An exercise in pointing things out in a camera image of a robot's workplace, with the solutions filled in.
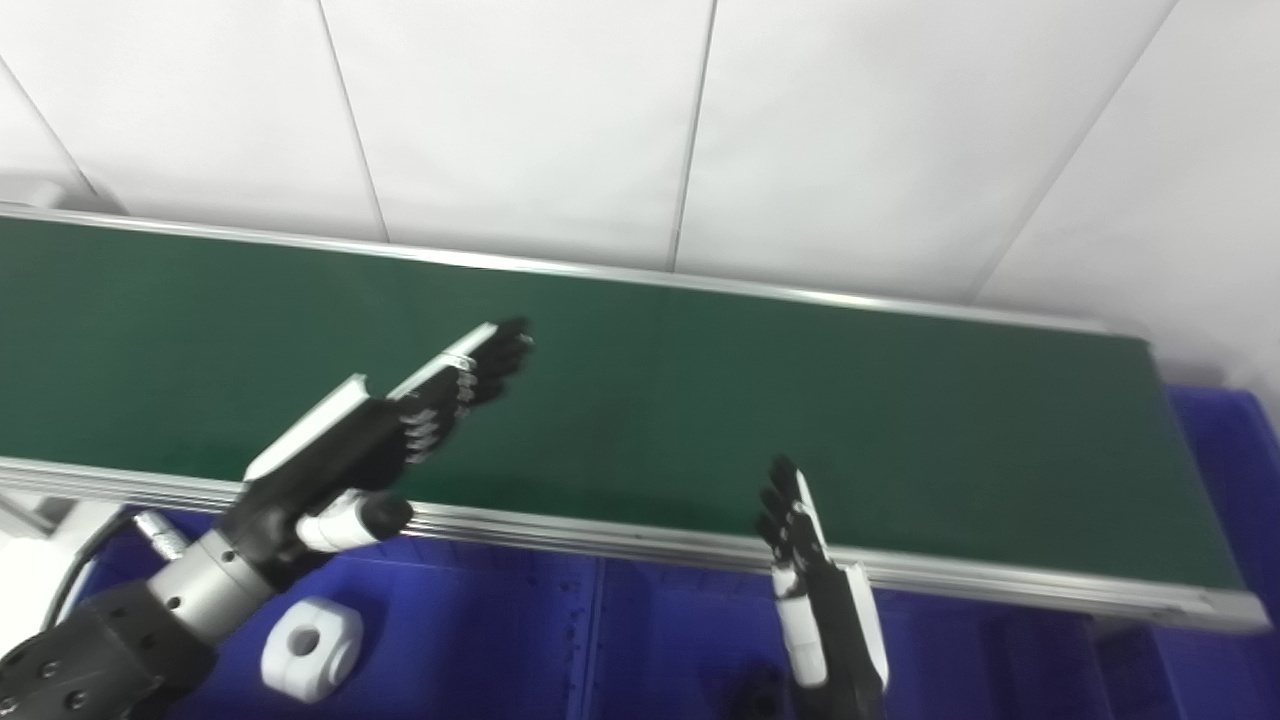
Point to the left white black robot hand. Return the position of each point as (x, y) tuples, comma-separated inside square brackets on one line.
[(340, 460)]

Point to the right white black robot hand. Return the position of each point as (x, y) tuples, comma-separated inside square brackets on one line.
[(830, 610)]

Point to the white round plastic part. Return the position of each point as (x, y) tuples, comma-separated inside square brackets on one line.
[(312, 650)]

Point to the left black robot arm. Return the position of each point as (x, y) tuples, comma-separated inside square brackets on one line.
[(110, 650)]

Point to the black plastic part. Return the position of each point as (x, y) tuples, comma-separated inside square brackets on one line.
[(757, 697)]

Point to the blue plastic bin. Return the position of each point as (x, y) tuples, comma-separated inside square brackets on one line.
[(1220, 670), (460, 640), (690, 640)]

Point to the green conveyor belt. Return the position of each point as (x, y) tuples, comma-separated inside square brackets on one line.
[(700, 400)]

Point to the grey conveyor support leg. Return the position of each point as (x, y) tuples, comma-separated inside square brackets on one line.
[(25, 515)]

